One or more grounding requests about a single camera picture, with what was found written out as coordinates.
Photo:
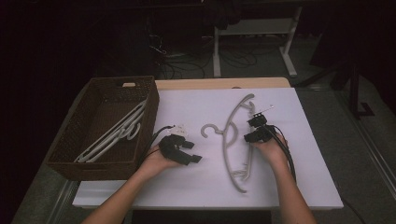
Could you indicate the person's dark clothing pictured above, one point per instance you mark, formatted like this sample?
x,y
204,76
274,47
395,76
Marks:
x,y
202,217

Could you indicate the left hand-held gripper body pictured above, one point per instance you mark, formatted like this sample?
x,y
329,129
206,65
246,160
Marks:
x,y
171,147

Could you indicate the brown wicker basket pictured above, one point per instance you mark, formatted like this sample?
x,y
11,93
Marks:
x,y
93,172

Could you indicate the dark metal stand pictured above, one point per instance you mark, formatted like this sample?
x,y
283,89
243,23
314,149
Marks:
x,y
353,93

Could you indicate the white table mat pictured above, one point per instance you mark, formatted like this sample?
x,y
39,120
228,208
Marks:
x,y
193,186

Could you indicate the grey plastic clothes hanger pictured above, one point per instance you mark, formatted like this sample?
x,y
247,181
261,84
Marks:
x,y
109,132
224,152
115,138

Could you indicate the metal floor rail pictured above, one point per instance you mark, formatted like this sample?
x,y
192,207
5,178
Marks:
x,y
62,199
378,155

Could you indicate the white desk frame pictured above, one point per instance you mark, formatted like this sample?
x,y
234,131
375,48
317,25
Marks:
x,y
255,26

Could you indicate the person's right hand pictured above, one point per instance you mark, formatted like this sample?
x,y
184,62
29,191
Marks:
x,y
274,151

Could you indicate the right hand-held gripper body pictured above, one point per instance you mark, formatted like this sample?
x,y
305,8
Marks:
x,y
268,133

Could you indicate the person's left hand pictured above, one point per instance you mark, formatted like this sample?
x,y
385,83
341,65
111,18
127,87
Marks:
x,y
155,163

